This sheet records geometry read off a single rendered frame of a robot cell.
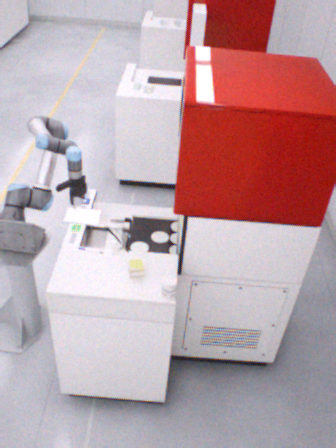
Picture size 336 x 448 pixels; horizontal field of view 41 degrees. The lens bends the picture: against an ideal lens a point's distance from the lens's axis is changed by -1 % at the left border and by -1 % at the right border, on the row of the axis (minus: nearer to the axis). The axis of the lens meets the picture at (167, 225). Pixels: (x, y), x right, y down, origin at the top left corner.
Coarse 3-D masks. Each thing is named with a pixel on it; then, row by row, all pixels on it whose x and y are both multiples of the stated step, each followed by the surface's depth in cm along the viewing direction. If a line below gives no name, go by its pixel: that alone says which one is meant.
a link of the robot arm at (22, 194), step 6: (12, 186) 255; (18, 186) 255; (24, 186) 257; (6, 192) 257; (12, 192) 254; (18, 192) 255; (24, 192) 257; (30, 192) 259; (6, 198) 255; (12, 198) 254; (18, 198) 255; (24, 198) 257; (30, 198) 258; (18, 204) 255; (24, 204) 258
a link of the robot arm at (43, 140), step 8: (32, 120) 250; (40, 120) 252; (32, 128) 245; (40, 128) 238; (40, 136) 223; (48, 136) 226; (40, 144) 223; (48, 144) 224; (56, 144) 226; (56, 152) 229
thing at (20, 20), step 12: (0, 0) 738; (12, 0) 791; (24, 0) 851; (0, 12) 744; (12, 12) 797; (24, 12) 858; (0, 24) 749; (12, 24) 803; (24, 24) 865; (0, 36) 754; (12, 36) 809
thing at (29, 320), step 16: (16, 272) 271; (32, 272) 280; (16, 288) 280; (32, 288) 285; (0, 304) 328; (16, 304) 290; (32, 304) 292; (0, 320) 315; (16, 320) 313; (32, 320) 300; (0, 336) 306; (16, 336) 307; (32, 336) 308; (16, 352) 298
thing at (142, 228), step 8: (136, 224) 271; (144, 224) 271; (152, 224) 272; (160, 224) 272; (168, 224) 273; (136, 232) 265; (144, 232) 265; (152, 232) 266; (168, 232) 267; (176, 232) 267; (136, 240) 259; (144, 240) 260; (152, 240) 260; (168, 240) 261; (128, 248) 253; (152, 248) 255; (160, 248) 255; (168, 248) 256
